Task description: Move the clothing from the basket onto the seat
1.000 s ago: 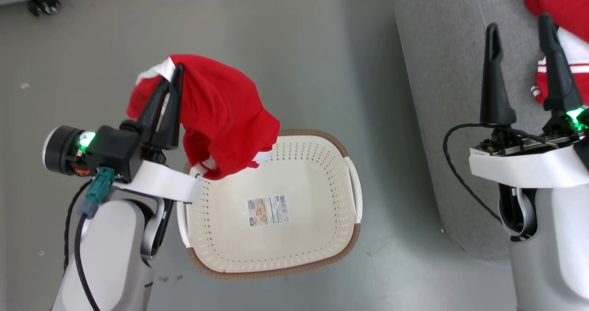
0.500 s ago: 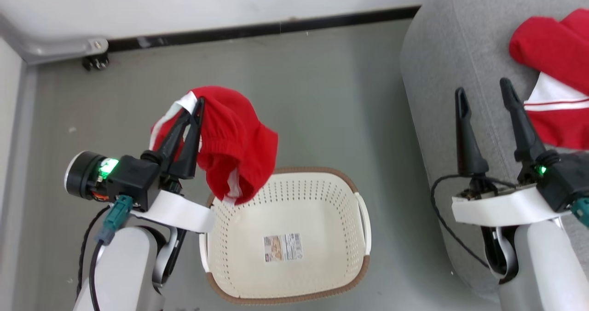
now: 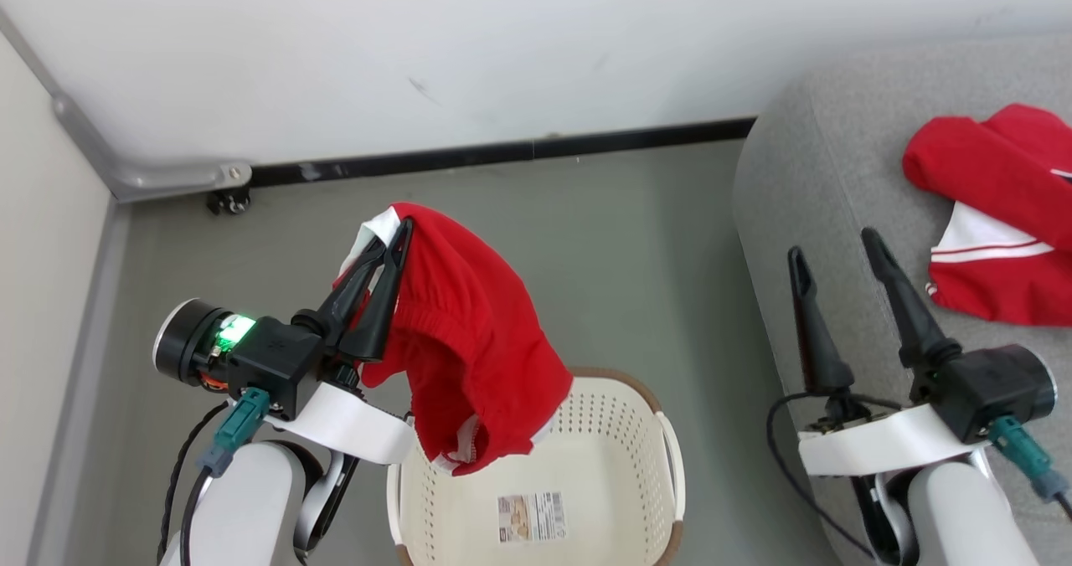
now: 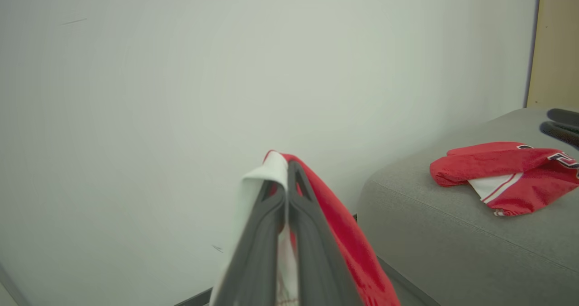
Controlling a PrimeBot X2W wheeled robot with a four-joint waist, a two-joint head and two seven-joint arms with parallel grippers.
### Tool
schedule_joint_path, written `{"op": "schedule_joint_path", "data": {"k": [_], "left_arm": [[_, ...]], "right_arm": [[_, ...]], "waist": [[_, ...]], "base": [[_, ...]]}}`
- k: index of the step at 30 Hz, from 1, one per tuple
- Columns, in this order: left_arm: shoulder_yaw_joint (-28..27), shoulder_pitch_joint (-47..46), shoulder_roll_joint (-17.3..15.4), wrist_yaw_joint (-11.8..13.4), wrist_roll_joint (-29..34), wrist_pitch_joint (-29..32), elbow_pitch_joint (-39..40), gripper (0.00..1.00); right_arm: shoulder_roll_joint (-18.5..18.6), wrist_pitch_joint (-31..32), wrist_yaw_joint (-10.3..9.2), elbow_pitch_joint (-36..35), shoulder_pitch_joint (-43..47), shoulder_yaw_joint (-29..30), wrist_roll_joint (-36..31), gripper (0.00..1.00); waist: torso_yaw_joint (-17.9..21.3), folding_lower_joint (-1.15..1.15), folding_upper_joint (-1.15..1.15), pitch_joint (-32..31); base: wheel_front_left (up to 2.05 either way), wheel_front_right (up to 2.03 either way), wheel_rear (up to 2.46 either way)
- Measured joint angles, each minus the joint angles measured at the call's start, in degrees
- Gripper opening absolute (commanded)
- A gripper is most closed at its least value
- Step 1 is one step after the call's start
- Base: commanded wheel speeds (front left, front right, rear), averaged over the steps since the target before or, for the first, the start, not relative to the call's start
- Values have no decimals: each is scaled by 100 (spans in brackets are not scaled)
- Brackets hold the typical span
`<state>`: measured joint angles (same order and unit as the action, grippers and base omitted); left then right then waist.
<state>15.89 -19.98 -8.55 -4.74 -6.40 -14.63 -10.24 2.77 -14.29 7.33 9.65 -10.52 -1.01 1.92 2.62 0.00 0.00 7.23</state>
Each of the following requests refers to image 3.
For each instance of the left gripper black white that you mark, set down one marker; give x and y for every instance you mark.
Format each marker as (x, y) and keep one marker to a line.
(268, 361)

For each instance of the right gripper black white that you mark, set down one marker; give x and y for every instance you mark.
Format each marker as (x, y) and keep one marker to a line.
(980, 394)

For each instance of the red shorts with white trim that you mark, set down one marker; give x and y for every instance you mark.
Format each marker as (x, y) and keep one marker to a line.
(477, 348)

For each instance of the red jersey with navy lettering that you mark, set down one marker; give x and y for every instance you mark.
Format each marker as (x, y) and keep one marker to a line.
(1005, 189)

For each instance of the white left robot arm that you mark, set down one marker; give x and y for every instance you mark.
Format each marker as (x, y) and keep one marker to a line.
(251, 507)

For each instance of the cream perforated plastic laundry basket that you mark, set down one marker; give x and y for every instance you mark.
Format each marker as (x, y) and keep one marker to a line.
(603, 465)

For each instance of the grey fabric sofa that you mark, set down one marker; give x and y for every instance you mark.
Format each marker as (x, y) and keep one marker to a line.
(821, 172)

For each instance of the black caster wheel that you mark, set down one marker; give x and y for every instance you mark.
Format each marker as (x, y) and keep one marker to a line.
(230, 202)

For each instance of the black baseboard strip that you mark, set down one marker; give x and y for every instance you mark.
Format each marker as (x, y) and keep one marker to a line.
(502, 151)

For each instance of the printed label sticker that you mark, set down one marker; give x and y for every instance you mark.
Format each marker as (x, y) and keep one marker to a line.
(532, 517)

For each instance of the grey metal frame rail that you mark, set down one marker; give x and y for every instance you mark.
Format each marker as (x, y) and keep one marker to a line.
(151, 177)

